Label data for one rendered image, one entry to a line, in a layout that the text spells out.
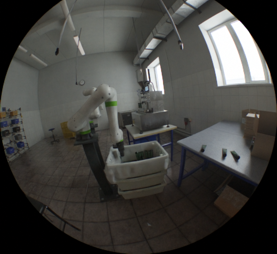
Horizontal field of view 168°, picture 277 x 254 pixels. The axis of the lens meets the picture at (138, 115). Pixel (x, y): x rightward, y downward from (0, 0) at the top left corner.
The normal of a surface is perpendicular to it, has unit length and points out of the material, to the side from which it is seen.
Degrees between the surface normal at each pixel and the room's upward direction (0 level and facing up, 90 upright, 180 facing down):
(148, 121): 90
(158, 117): 90
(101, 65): 90
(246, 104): 90
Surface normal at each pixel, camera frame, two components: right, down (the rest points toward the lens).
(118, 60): 0.29, 0.11
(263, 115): -0.78, 0.60
